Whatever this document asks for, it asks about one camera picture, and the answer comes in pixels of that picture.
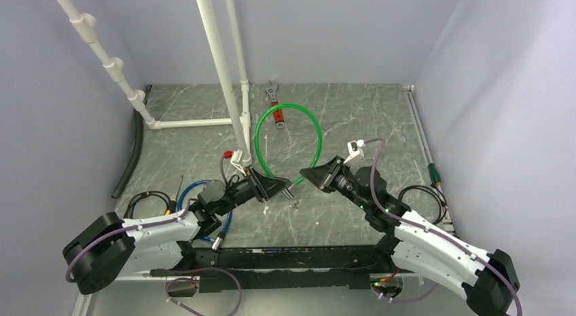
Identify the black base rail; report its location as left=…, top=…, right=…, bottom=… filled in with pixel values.
left=150, top=245, right=400, bottom=293

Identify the black coiled cable left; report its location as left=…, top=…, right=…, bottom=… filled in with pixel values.
left=124, top=190, right=172, bottom=220

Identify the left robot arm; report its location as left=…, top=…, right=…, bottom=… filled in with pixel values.
left=62, top=167, right=291, bottom=295

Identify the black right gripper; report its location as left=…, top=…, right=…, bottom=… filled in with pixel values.
left=302, top=154, right=371, bottom=211

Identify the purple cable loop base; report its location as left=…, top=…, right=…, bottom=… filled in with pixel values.
left=164, top=266, right=243, bottom=315

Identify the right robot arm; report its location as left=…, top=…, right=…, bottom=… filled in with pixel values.
left=300, top=156, right=520, bottom=315

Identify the black foam tube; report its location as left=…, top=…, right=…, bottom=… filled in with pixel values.
left=111, top=109, right=145, bottom=199

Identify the blue cable lock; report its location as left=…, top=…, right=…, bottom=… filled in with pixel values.
left=176, top=180, right=233, bottom=251

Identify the red handled adjustable wrench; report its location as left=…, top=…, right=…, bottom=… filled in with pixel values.
left=265, top=81, right=285, bottom=129

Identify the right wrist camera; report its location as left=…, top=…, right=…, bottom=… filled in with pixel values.
left=344, top=139, right=365, bottom=166

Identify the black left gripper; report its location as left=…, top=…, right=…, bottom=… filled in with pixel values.
left=217, top=164, right=290, bottom=216

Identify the green handled screwdriver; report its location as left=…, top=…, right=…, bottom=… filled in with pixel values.
left=427, top=163, right=442, bottom=188

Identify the green cable lock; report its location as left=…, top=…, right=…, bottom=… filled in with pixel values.
left=253, top=103, right=325, bottom=207

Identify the black coiled cable right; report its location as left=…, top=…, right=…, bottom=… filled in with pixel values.
left=397, top=184, right=449, bottom=227

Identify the black coiled cable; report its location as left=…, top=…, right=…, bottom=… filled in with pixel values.
left=124, top=190, right=172, bottom=220
left=397, top=184, right=449, bottom=227

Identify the white pvc pipe frame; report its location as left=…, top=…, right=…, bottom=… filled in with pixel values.
left=56, top=0, right=251, bottom=154

